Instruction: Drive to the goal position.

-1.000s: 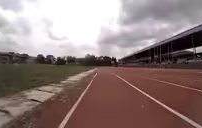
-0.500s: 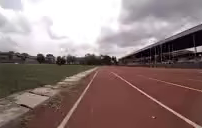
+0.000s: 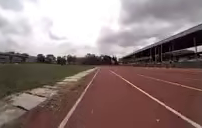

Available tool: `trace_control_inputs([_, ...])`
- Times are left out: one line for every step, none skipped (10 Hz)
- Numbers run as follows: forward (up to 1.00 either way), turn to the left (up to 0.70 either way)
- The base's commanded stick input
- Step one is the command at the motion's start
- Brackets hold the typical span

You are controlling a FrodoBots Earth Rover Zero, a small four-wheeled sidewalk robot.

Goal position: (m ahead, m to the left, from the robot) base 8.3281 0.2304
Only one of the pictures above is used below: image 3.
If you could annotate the low long building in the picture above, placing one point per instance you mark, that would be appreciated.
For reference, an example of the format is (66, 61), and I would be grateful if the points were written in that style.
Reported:
(4, 57)

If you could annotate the grey concrete slab kerb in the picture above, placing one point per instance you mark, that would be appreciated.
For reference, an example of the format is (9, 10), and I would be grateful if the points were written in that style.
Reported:
(27, 101)

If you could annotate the red running track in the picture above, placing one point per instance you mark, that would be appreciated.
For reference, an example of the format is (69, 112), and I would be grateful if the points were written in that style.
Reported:
(132, 96)

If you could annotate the row of distant trees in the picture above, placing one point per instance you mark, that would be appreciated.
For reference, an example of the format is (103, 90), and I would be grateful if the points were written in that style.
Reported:
(79, 59)

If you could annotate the green grass field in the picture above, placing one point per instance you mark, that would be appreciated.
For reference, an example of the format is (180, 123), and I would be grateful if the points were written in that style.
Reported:
(25, 75)

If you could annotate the covered grandstand building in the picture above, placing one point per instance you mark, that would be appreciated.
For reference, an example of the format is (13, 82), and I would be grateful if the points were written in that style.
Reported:
(175, 46)

